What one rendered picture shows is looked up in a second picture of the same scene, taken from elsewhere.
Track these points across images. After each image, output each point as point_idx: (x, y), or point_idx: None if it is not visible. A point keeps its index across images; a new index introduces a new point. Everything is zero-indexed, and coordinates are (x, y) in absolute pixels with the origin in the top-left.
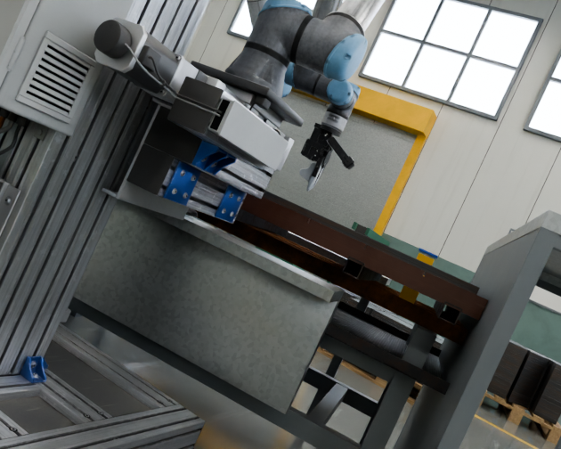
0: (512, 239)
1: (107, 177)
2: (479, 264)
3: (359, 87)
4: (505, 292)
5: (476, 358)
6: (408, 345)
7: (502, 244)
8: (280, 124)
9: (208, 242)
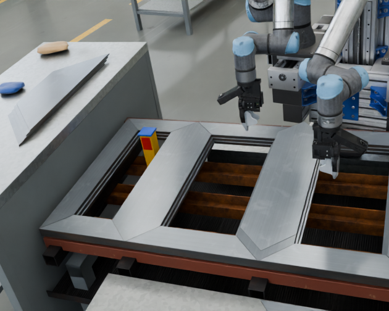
0: (106, 92)
1: None
2: None
3: (234, 39)
4: (147, 86)
5: (157, 109)
6: None
7: (81, 120)
8: (276, 56)
9: None
